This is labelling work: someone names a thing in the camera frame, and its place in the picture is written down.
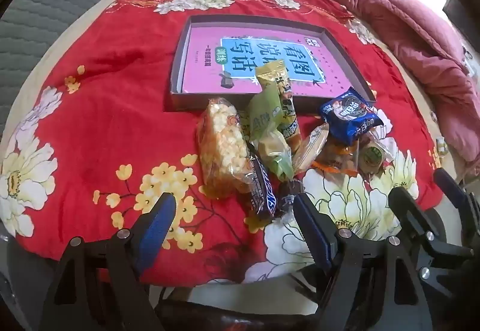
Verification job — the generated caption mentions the yellow cake packet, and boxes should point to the yellow cake packet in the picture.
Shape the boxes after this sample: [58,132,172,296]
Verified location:
[255,64,302,155]

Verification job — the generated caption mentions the puffed rice cake packet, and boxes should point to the puffed rice cake packet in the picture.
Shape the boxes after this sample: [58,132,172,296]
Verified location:
[196,98,259,200]

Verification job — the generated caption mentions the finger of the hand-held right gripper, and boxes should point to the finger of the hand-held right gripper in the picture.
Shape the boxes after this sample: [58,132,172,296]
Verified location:
[388,186,475,279]
[434,167,480,238]

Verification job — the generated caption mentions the blue cookie packet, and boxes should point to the blue cookie packet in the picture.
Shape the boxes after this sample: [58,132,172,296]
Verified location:
[319,86,384,146]

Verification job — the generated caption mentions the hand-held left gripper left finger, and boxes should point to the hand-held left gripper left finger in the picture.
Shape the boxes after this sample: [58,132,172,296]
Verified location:
[50,192,177,331]

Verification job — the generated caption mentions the green milk snack packet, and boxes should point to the green milk snack packet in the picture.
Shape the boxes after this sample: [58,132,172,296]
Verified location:
[247,83,295,182]

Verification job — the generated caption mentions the small clear snack packet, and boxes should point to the small clear snack packet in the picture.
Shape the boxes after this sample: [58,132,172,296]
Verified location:
[354,130,394,182]

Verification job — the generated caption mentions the dark chocolate bar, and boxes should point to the dark chocolate bar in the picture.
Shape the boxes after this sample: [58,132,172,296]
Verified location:
[245,143,280,221]

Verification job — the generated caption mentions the red floral blanket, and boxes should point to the red floral blanket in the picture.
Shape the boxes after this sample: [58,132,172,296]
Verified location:
[0,0,447,284]

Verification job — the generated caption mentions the grey cardboard box tray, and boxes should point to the grey cardboard box tray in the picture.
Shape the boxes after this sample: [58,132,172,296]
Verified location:
[170,15,377,115]

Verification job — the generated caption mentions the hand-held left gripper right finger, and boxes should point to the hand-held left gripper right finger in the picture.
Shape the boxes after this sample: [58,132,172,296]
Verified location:
[292,193,443,331]

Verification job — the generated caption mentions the orange peanut packet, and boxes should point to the orange peanut packet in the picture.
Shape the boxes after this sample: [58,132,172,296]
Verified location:
[311,140,361,176]

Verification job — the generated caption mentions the small brown candy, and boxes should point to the small brown candy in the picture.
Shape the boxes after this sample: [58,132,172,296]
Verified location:
[275,179,305,217]

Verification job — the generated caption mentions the peach pastry packet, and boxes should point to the peach pastry packet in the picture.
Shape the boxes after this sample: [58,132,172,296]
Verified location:
[292,123,331,172]

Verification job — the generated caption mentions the pink quilt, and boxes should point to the pink quilt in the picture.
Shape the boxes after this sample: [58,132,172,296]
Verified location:
[316,0,480,182]

